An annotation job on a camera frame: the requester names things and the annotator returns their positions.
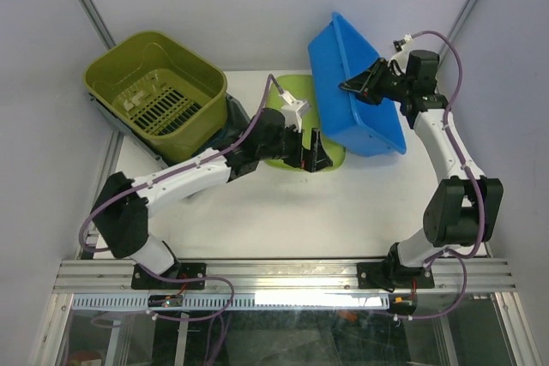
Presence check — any blue plastic tub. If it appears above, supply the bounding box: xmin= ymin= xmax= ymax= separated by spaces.
xmin=308 ymin=12 xmax=407 ymax=157

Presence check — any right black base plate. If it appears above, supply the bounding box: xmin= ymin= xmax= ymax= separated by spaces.
xmin=357 ymin=259 xmax=435 ymax=292

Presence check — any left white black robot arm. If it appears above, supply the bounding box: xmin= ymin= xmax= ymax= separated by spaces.
xmin=90 ymin=108 xmax=333 ymax=288

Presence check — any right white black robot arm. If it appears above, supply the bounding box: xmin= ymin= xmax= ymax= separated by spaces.
xmin=339 ymin=50 xmax=504 ymax=291

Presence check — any grey tray under basket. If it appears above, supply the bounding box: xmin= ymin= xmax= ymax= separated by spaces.
xmin=88 ymin=94 xmax=250 ymax=169

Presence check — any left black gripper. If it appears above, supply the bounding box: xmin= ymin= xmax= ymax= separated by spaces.
xmin=259 ymin=122 xmax=333 ymax=173

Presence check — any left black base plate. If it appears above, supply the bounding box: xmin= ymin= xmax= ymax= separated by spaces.
xmin=130 ymin=261 xmax=207 ymax=291

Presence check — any white slotted cable duct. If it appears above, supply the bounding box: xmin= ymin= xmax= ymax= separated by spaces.
xmin=72 ymin=291 xmax=389 ymax=312

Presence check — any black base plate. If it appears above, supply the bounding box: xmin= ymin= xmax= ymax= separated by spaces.
xmin=130 ymin=261 xmax=207 ymax=291
xmin=357 ymin=259 xmax=435 ymax=292

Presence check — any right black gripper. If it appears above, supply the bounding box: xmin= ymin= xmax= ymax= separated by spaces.
xmin=338 ymin=57 xmax=412 ymax=105

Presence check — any aluminium mounting rail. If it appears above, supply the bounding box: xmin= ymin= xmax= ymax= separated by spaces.
xmin=53 ymin=257 xmax=516 ymax=294

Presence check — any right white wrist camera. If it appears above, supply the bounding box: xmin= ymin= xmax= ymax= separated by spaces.
xmin=389 ymin=34 xmax=413 ymax=70

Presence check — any lime green shallow tub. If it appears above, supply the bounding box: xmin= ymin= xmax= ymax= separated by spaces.
xmin=264 ymin=75 xmax=346 ymax=172

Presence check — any olive green slotted basket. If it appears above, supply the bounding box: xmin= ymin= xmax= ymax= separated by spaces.
xmin=84 ymin=31 xmax=227 ymax=163

